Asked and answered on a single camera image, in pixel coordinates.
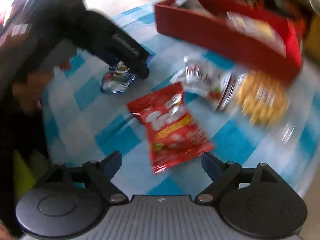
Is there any red Tudou chip bag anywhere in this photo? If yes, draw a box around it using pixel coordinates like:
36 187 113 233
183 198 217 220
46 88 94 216
127 82 214 174

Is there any blue snack packet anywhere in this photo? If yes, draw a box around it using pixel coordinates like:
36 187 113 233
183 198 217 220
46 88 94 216
100 61 137 94

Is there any braised beef jerky bag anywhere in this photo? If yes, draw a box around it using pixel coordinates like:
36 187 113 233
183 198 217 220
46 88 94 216
171 0 214 17

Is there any person left hand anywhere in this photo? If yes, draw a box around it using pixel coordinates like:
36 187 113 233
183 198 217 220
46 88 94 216
12 69 54 114

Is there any blue white checkered tablecloth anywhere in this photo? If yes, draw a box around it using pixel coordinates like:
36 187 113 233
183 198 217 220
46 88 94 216
43 4 319 196

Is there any yellow puffed snack bag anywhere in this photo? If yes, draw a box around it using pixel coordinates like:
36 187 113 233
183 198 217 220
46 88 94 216
235 71 289 126

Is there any white red strawberry packet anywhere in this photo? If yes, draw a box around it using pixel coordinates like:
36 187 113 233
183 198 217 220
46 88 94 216
170 57 238 112

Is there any red cardboard box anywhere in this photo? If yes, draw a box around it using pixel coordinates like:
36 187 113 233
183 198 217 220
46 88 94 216
155 0 303 83

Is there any toast bread package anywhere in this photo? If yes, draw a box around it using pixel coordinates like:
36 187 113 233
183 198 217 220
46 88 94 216
227 11 286 57

